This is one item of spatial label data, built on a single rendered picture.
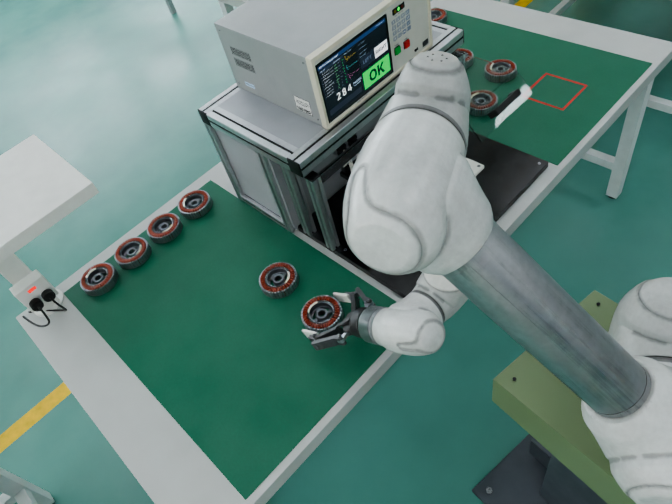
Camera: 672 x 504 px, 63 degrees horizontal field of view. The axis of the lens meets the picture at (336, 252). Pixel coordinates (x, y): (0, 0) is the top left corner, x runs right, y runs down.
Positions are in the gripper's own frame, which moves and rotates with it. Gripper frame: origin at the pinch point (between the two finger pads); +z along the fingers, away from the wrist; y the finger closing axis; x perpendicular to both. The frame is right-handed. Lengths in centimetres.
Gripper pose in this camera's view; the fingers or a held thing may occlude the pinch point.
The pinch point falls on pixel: (323, 315)
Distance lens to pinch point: 149.4
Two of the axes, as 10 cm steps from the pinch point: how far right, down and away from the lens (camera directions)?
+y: 6.0, -6.8, 4.2
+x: -5.5, -7.3, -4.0
